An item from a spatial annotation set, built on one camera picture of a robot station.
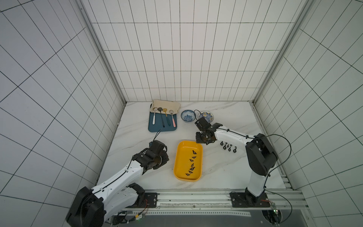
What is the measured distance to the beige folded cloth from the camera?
1144 mm

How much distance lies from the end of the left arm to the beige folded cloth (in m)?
0.46

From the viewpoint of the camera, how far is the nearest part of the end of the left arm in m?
0.58
